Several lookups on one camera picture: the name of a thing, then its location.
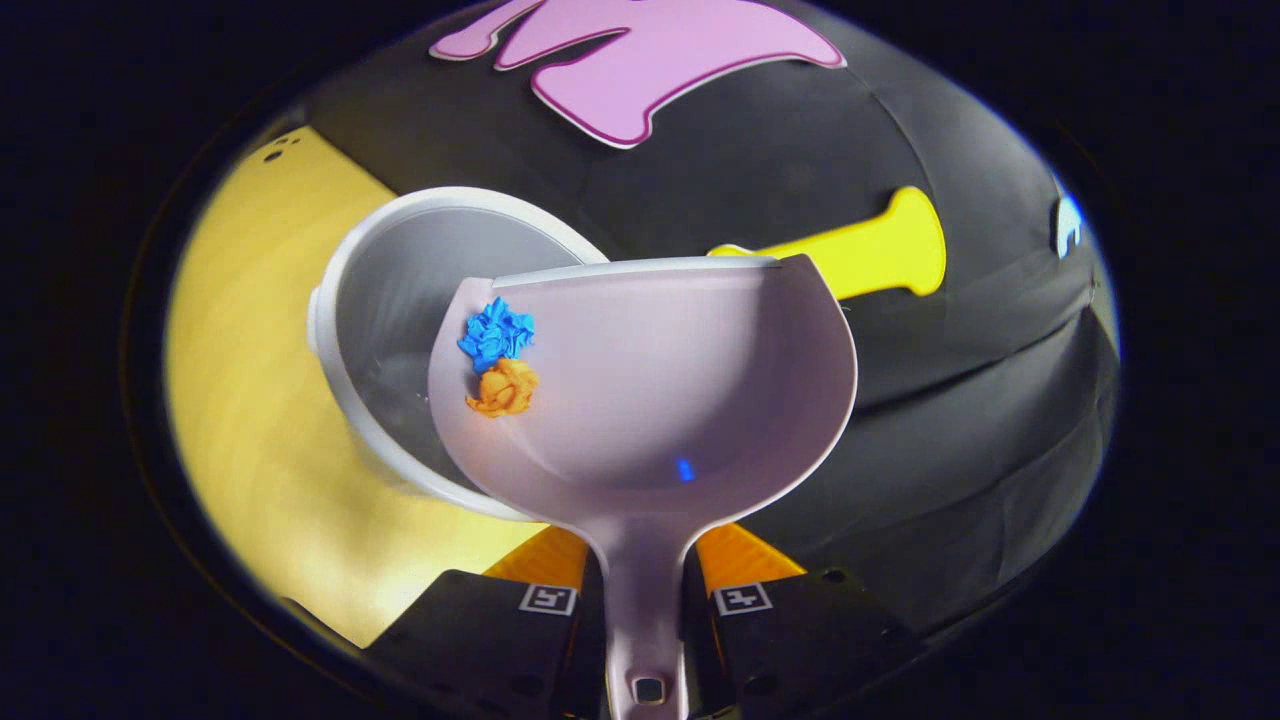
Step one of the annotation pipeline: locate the white ribbed garbage bin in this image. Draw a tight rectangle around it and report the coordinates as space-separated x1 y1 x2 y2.
308 186 611 523

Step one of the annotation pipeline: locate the orange paper trash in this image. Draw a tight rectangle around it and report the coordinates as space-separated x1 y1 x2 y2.
465 358 540 419

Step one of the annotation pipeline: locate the blue paper trash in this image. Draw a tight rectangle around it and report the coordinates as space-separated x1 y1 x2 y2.
458 297 537 374

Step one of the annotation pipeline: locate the pink dustpan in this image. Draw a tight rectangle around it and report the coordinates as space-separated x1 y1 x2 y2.
428 254 859 720

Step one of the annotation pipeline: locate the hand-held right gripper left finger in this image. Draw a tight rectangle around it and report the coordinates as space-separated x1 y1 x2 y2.
365 525 606 720

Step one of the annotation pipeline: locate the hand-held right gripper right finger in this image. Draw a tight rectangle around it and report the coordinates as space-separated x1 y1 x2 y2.
683 523 916 720

